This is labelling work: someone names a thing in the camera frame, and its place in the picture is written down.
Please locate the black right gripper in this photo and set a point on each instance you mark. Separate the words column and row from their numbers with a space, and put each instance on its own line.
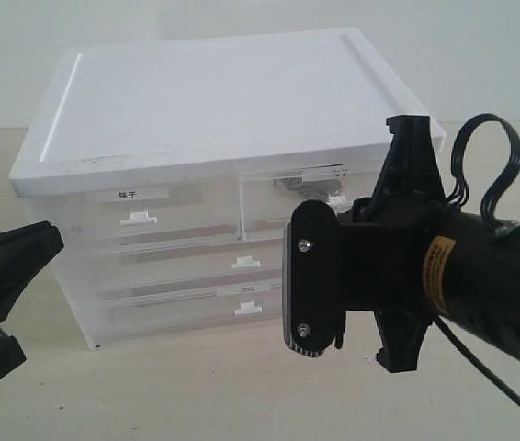
column 383, row 239

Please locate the key bunch with blue tag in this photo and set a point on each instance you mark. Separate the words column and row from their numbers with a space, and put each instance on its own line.
column 319, row 190

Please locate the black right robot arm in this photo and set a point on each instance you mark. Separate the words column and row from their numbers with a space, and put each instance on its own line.
column 470, row 271

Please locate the middle wide translucent drawer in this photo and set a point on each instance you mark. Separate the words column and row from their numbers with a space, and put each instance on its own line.
column 187, row 267

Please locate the wide translucent drawer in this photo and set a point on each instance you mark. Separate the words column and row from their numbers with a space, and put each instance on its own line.
column 202, row 307
column 187, row 267

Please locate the bottom wide translucent drawer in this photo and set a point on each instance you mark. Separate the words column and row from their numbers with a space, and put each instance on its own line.
column 202, row 307

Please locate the white translucent drawer cabinet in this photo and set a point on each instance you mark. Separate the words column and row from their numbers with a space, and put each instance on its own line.
column 180, row 111

